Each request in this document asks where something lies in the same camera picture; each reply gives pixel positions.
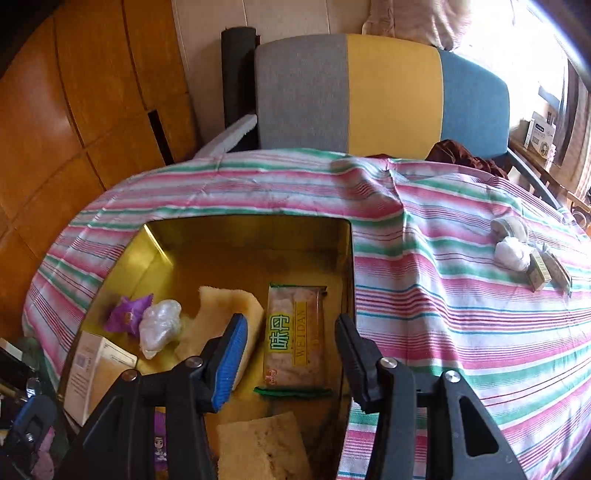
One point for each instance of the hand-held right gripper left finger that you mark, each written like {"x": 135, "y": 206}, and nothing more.
{"x": 228, "y": 364}

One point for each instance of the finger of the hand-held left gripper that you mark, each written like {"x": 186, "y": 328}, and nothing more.
{"x": 34, "y": 417}

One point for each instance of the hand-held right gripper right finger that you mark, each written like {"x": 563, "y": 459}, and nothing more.
{"x": 353, "y": 360}

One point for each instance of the yellow sponge block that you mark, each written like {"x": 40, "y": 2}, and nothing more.
{"x": 207, "y": 318}
{"x": 263, "y": 447}

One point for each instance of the yellow label cracker packet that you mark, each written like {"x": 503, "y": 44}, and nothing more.
{"x": 293, "y": 341}

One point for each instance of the clear plastic white bundle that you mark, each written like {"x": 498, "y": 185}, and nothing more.
{"x": 512, "y": 254}
{"x": 159, "y": 325}

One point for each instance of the purple snack packet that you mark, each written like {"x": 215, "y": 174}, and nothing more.
{"x": 124, "y": 316}
{"x": 160, "y": 443}

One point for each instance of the gold metal tin box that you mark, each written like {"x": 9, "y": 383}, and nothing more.
{"x": 221, "y": 258}

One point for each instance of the striped tablecloth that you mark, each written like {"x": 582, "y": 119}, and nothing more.
{"x": 461, "y": 323}

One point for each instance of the green and white carton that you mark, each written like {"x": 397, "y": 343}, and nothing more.
{"x": 539, "y": 272}

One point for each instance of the clear cracker packet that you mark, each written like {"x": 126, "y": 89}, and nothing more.
{"x": 558, "y": 272}

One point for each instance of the dark red cloth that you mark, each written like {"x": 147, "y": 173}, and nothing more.
{"x": 461, "y": 157}

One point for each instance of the wooden side table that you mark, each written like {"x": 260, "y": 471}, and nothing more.
{"x": 554, "y": 180}

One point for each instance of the grey yellow blue chair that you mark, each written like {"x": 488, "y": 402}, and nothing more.
{"x": 392, "y": 92}

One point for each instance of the black foam roll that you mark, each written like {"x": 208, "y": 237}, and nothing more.
{"x": 238, "y": 83}

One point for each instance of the white cardboard box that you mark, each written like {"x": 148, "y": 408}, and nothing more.
{"x": 540, "y": 134}

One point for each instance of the wooden wardrobe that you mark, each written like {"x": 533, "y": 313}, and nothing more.
{"x": 69, "y": 115}

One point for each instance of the patterned curtain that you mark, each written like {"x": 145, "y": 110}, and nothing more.
{"x": 415, "y": 23}
{"x": 577, "y": 129}

